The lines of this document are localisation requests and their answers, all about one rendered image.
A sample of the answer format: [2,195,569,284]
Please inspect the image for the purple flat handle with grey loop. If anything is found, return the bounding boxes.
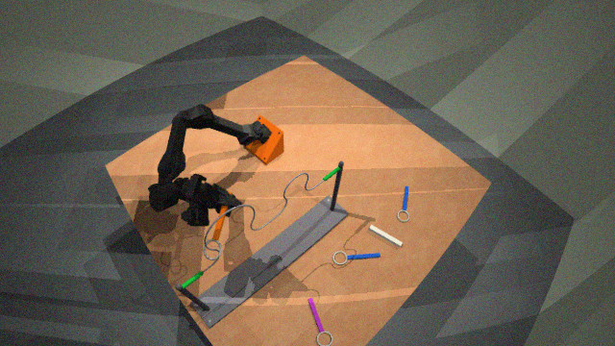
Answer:
[308,298,333,346]

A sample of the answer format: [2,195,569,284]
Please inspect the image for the grey ring with orange handle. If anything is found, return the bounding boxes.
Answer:
[203,206,229,260]

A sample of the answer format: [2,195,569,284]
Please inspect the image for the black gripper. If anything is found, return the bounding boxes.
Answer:
[184,174,243,213]

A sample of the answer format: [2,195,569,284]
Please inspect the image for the grey rectangular bar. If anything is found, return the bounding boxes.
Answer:
[369,224,403,247]

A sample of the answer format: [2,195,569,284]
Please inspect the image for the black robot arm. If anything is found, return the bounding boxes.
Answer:
[148,104,272,227]

